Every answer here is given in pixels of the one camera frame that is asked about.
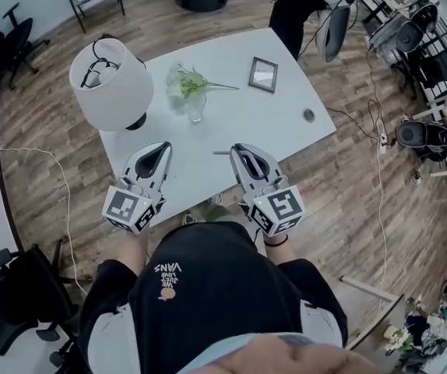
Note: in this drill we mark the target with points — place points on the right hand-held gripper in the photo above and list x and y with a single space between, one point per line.
282 209

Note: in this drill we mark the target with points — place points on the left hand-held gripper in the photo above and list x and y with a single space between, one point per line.
126 207

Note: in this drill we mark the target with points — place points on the lavender plastic tube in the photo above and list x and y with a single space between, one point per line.
253 164

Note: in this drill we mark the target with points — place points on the clear glass vase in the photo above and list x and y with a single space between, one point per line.
196 112

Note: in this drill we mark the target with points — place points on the person's left forearm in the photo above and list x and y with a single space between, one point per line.
132 251

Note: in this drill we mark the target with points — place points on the person's right forearm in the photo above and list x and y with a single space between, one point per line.
282 253

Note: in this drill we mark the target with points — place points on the white table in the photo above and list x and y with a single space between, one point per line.
247 131

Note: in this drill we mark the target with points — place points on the person's right shoe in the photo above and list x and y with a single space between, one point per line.
215 199

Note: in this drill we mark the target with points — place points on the person's shoe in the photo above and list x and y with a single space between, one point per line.
188 219
215 199

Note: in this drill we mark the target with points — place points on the person's left shoe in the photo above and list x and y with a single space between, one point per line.
188 219

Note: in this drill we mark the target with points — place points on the black wrist band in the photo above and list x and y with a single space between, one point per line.
276 242

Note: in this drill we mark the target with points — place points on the white shade table lamp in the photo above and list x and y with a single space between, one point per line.
110 92

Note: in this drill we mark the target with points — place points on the artificial white flower stem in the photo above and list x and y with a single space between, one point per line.
190 82

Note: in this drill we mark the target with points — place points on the person's black top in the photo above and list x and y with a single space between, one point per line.
215 286

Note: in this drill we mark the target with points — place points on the black pod chair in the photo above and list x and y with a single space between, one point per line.
430 138

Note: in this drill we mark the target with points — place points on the person's light blue face mask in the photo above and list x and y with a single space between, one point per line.
223 349

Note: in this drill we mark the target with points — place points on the black office chair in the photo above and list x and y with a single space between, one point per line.
17 306
9 41

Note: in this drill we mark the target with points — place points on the dark wooden desk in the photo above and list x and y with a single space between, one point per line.
379 314

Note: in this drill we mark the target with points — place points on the white flower pot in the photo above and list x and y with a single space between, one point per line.
396 337

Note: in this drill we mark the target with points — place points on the black picture frame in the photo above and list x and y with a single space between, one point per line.
262 75

